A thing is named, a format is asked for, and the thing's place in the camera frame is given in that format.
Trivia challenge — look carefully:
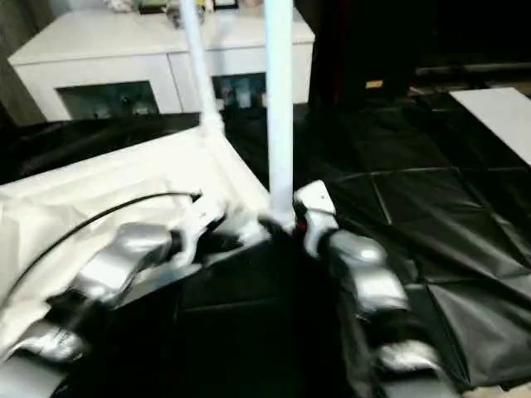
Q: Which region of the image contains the black work mat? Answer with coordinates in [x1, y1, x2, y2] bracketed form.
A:
[0, 99, 531, 398]

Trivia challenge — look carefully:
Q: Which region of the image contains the white cabinet with glass doors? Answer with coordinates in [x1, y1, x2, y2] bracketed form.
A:
[7, 7, 317, 124]

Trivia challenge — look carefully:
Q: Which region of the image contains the black left wrist camera cable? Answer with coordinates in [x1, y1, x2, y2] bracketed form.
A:
[0, 190, 203, 308]

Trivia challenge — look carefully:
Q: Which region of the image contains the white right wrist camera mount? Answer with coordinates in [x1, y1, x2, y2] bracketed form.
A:
[292, 179, 340, 261]

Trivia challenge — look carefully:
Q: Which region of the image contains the white flat board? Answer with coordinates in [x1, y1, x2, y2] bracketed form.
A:
[450, 87, 531, 166]

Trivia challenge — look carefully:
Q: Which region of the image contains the white plastic table top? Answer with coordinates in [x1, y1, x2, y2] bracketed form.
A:
[0, 119, 275, 346]

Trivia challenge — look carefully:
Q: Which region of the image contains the white plastic table leg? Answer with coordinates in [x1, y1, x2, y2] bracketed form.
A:
[261, 0, 297, 234]
[179, 0, 228, 138]

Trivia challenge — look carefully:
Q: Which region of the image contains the grey curtain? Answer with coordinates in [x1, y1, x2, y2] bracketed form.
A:
[0, 0, 56, 125]

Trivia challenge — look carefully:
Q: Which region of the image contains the black tangled bundle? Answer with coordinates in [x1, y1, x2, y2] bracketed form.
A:
[165, 7, 186, 29]

